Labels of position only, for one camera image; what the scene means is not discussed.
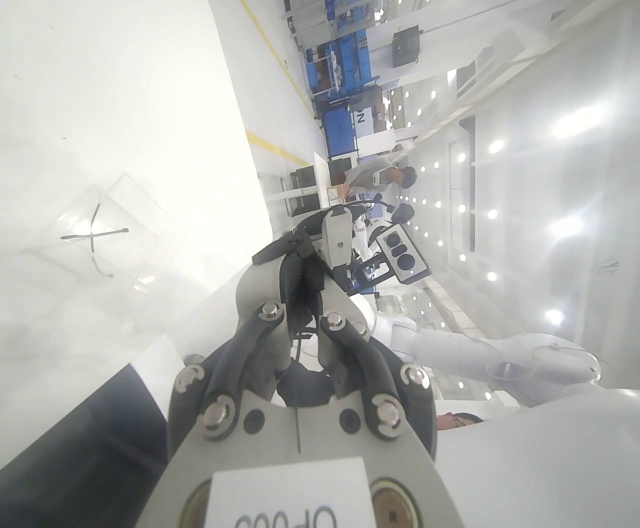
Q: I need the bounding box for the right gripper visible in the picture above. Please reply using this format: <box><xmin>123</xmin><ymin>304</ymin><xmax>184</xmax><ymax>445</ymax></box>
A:
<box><xmin>321</xmin><ymin>206</ymin><xmax>357</xmax><ymax>272</ymax></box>

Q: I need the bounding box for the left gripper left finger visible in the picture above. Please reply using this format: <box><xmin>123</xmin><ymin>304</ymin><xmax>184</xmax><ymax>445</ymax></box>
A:
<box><xmin>167</xmin><ymin>230</ymin><xmax>314</xmax><ymax>447</ymax></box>

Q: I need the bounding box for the black equipment box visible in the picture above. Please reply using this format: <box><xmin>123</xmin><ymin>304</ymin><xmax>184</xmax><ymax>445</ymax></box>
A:
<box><xmin>391</xmin><ymin>26</ymin><xmax>425</xmax><ymax>69</ymax></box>

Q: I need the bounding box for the person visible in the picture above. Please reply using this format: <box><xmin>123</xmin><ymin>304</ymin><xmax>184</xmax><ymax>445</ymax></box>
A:
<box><xmin>437</xmin><ymin>411</ymin><xmax>485</xmax><ymax>432</ymax></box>
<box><xmin>344</xmin><ymin>160</ymin><xmax>419</xmax><ymax>202</ymax></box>

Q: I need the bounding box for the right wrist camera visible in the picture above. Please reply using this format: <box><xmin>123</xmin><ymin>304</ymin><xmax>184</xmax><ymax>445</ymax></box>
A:
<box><xmin>350</xmin><ymin>224</ymin><xmax>432</xmax><ymax>296</ymax></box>

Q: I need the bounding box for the white board panel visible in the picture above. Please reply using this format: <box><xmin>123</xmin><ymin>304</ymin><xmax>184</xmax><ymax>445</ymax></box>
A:
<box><xmin>313</xmin><ymin>151</ymin><xmax>332</xmax><ymax>207</ymax></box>

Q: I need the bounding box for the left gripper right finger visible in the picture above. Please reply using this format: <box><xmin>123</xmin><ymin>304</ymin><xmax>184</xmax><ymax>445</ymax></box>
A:
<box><xmin>307</xmin><ymin>255</ymin><xmax>439</xmax><ymax>452</ymax></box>

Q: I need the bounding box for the clear plastic plate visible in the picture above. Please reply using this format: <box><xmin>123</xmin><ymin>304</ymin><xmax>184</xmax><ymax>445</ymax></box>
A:
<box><xmin>15</xmin><ymin>172</ymin><xmax>187</xmax><ymax>297</ymax></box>

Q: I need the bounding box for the blue partition panel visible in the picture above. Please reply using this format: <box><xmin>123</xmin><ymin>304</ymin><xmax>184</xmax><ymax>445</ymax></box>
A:
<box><xmin>323</xmin><ymin>106</ymin><xmax>362</xmax><ymax>157</ymax></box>

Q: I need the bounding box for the thin black zip tie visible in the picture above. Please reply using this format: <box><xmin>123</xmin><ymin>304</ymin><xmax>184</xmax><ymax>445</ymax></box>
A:
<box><xmin>89</xmin><ymin>201</ymin><xmax>115</xmax><ymax>279</ymax></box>

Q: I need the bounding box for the blue rack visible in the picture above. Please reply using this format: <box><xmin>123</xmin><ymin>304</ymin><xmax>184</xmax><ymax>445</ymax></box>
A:
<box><xmin>303</xmin><ymin>29</ymin><xmax>382</xmax><ymax>102</ymax></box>

